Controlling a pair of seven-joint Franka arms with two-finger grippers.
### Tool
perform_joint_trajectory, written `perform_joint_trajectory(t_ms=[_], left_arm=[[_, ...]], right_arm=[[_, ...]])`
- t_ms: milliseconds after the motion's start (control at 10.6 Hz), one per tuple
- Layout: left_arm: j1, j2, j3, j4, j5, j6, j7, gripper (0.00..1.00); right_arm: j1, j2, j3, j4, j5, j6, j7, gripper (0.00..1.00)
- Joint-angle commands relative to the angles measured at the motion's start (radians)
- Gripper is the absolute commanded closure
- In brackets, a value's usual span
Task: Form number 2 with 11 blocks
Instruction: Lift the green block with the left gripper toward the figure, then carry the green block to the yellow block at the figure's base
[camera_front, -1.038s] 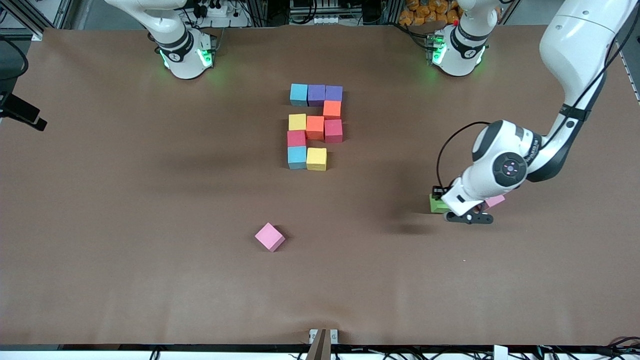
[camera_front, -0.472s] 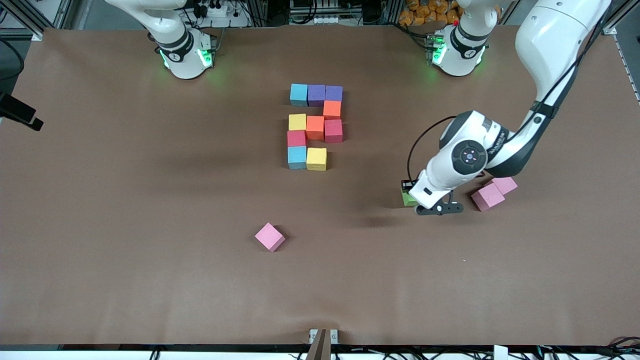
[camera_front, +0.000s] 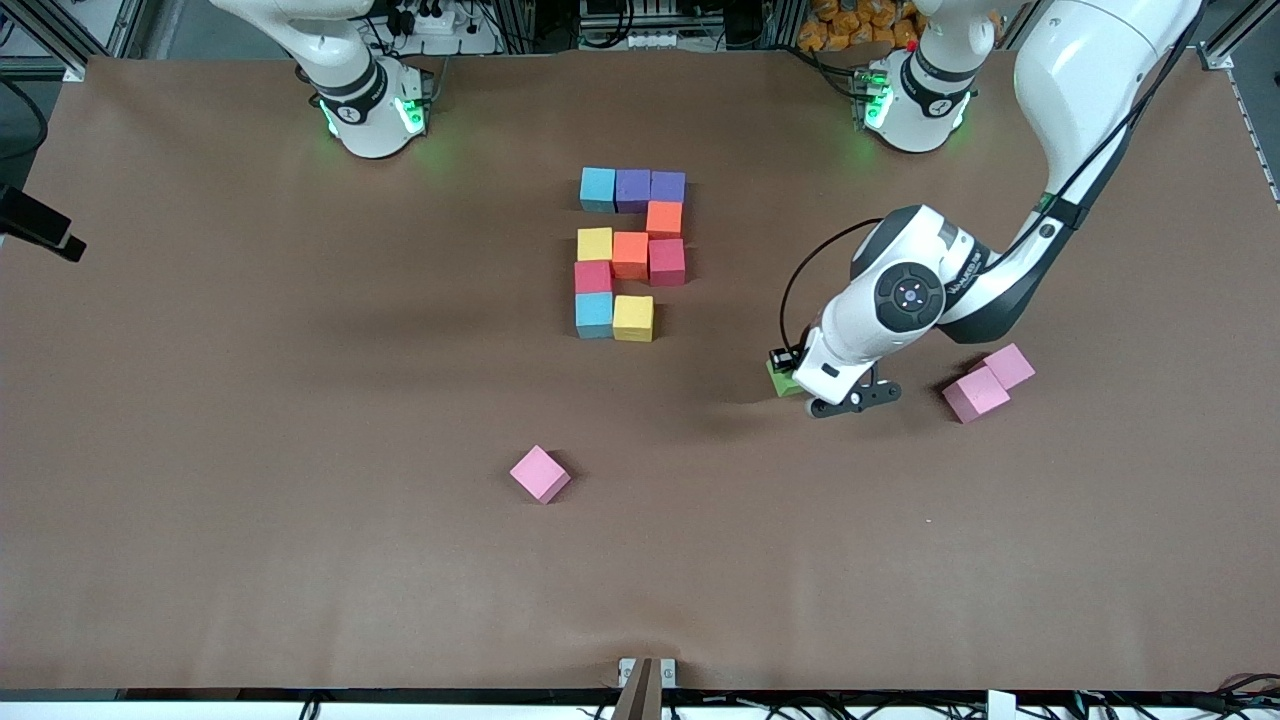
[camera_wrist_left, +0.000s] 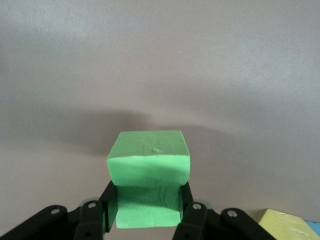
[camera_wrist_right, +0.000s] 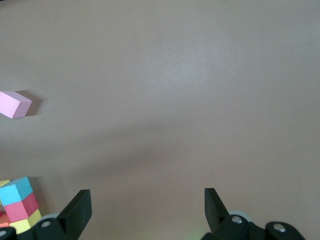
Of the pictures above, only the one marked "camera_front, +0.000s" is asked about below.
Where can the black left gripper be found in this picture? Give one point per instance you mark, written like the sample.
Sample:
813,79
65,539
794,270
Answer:
783,358

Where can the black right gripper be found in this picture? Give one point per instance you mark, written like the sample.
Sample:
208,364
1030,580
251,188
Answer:
37,217

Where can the green foam cube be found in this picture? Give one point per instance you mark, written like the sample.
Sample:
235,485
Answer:
783,382

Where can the red foam cube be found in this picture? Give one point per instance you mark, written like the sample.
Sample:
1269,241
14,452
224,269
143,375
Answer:
667,262
592,276

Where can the yellow foam cube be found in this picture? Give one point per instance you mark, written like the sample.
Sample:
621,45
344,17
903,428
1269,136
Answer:
633,318
594,244

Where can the orange foam cube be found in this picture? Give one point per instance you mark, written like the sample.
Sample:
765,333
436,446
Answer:
630,255
664,219

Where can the cyan foam cube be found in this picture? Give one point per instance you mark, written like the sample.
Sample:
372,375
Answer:
594,315
598,189

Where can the pink foam cube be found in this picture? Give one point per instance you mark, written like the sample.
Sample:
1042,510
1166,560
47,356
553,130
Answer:
1012,366
540,474
975,394

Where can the purple foam cube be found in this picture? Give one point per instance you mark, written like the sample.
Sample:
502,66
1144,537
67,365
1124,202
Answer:
633,189
668,186

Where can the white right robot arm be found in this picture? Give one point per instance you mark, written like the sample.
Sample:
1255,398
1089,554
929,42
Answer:
365,110

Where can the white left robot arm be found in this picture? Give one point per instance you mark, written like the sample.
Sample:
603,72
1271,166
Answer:
1080,80

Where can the brown table cover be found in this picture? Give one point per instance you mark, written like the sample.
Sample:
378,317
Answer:
640,580

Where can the orange items bag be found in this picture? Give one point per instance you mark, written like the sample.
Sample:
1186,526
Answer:
850,22

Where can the white power strip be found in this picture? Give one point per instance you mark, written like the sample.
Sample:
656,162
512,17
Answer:
635,30
435,22

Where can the white tag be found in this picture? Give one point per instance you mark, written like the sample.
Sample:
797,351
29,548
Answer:
1000,706

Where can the aluminium frame profile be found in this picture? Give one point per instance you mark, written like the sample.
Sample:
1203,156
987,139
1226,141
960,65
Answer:
62,55
1213,57

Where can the metal mounting bracket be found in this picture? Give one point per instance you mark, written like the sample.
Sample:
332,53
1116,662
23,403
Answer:
667,675

